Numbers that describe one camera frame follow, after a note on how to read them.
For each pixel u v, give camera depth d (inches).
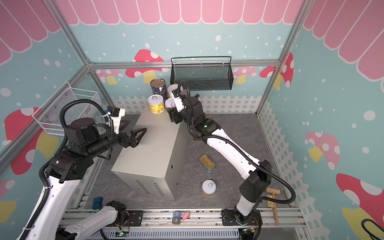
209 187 31.2
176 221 28.4
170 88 28.6
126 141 20.6
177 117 24.8
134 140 20.9
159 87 27.6
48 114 25.6
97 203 30.9
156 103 27.9
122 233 28.6
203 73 37.1
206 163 34.7
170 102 27.4
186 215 29.1
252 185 16.3
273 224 28.9
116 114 19.5
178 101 23.2
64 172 15.1
